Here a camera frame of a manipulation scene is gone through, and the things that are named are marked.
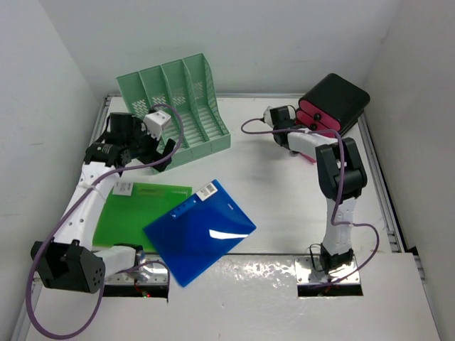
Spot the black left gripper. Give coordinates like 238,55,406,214
124,119,173,171

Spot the mint green file organizer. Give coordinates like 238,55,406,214
116,53,232,175

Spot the black pink drawer box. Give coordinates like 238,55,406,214
291,72,371,165

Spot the blue plastic folder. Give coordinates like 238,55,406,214
144,179,257,287

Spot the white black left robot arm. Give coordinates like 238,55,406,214
31,110,176,293

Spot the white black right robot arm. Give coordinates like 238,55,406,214
264,106,368,274

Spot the green plastic folder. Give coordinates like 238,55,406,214
92,183,193,253

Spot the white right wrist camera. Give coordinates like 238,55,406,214
263,106,274,127

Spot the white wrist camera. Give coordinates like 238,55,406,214
143,110,171,140
263,106,274,127

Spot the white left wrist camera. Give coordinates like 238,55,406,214
143,110,171,140

